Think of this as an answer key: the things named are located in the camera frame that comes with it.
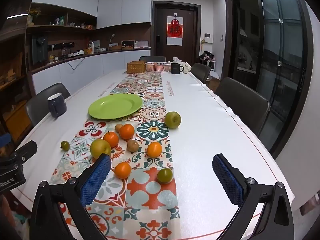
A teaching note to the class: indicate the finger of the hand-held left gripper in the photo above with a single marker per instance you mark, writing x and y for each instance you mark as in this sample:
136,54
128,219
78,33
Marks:
26,150

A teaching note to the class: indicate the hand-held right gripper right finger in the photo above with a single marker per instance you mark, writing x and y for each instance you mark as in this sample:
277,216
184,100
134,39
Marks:
227,180

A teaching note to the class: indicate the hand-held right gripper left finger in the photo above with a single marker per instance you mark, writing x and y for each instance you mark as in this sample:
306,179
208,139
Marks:
97,177

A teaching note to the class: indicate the green apple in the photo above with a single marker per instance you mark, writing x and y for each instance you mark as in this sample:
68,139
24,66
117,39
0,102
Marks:
98,148

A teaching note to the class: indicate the small green plum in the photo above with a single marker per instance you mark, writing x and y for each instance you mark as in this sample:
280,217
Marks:
65,146
165,175

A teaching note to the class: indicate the orange mandarin with stem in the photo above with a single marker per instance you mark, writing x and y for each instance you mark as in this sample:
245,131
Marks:
111,140

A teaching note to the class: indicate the green plate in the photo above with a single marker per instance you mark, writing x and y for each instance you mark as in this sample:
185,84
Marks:
115,106

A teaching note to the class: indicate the green pear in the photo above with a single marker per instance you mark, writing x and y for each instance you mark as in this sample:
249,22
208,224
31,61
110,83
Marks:
172,120

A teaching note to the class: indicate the grey chair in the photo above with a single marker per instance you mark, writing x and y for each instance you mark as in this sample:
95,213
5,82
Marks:
245,105
152,58
40,105
201,71

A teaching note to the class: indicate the brown kiwi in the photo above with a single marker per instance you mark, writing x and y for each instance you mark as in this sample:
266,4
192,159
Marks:
132,146
118,127

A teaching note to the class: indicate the dark blue mug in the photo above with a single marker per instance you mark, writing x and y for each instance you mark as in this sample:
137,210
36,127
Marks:
57,105

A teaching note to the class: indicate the patterned table runner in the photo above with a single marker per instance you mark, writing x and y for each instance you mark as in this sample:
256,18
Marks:
150,200

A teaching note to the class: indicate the white lower cabinets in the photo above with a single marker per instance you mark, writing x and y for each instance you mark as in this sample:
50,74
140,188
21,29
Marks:
100,65

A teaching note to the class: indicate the white cabinets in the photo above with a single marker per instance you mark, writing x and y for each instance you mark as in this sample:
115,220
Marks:
120,5
100,65

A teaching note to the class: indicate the wicker basket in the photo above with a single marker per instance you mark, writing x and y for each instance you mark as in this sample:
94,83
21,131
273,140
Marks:
136,67

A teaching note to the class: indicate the white plush toy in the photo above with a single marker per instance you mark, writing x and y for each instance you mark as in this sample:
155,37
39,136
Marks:
186,67

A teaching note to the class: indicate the black mug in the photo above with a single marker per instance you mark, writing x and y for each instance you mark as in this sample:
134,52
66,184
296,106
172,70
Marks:
176,68

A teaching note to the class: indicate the sliding glass door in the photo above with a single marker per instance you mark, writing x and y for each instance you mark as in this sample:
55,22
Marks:
282,67

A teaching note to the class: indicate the black box on counter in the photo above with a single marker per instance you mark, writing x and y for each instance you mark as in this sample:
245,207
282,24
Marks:
128,43

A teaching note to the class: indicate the yellow flowers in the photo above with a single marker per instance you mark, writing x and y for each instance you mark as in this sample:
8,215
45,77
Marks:
35,12

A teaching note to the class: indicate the white desk lamp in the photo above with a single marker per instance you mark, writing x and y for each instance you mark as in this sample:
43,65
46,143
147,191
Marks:
112,38

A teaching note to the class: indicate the white intercom panel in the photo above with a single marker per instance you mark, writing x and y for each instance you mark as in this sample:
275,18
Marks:
207,38

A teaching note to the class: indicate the dark wooden door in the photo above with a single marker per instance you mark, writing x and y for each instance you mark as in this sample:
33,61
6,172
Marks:
160,30

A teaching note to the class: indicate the white upper cabinets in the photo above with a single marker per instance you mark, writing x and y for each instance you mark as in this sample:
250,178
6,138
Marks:
120,5

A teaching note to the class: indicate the red wall calendar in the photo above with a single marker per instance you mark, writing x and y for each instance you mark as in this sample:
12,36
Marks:
175,31

